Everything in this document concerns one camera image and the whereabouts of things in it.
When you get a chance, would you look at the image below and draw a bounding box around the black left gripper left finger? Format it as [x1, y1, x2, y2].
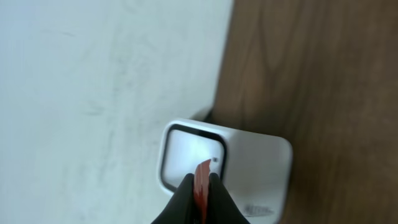
[152, 174, 195, 224]

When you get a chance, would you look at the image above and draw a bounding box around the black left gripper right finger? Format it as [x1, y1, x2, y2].
[206, 173, 249, 224]

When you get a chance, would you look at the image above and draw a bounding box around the red stick sachet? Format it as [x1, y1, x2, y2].
[193, 159, 211, 224]

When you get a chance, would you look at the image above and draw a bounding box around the white barcode scanner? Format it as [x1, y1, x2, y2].
[157, 119, 293, 223]

